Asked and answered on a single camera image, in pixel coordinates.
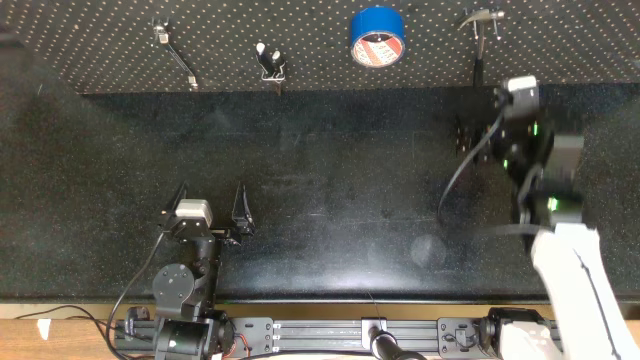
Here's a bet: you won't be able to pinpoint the roll of blue tape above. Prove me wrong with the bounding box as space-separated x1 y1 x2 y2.
348 5 407 69

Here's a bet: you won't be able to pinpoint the mounting rail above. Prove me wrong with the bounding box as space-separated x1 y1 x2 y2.
113 314 562 360

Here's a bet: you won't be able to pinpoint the wrench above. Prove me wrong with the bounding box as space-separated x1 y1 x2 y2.
152 24 200 92

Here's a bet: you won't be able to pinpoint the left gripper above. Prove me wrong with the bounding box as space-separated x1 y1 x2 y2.
158 181 257 247

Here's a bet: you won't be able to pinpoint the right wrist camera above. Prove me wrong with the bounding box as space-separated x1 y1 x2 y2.
502 74 541 119

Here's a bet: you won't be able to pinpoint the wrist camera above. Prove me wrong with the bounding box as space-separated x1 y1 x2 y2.
174 198 215 225
502 74 541 119

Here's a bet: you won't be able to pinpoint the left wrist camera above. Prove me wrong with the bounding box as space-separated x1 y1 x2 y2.
174 198 215 225

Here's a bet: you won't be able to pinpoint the black pegboard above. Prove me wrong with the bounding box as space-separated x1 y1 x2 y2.
0 0 640 96

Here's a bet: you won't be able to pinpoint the hammer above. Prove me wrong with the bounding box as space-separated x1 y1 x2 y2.
457 7 506 89

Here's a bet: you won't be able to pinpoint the thin black cable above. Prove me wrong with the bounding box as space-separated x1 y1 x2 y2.
12 304 120 359

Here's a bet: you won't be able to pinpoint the pliers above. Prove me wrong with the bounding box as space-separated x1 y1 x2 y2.
253 42 288 96

